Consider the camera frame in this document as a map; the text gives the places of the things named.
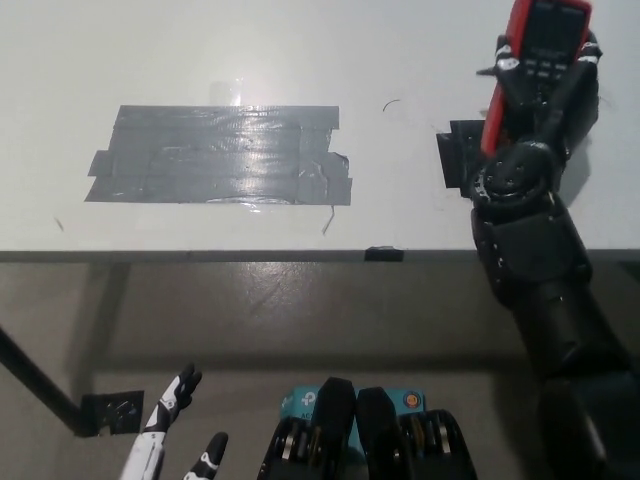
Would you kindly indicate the small black tape piece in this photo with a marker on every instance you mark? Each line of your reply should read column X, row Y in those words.
column 384, row 254

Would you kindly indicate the red digital multimeter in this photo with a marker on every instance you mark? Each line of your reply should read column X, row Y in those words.
column 547, row 35

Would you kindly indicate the black metal table leg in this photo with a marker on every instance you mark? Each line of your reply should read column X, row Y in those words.
column 40, row 382

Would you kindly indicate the grey duct tape patch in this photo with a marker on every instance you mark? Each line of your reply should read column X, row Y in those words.
column 220, row 155

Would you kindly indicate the white and black left hand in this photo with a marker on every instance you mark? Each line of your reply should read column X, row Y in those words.
column 167, row 405

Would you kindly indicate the white and black right hand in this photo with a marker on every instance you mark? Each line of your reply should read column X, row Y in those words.
column 565, row 115

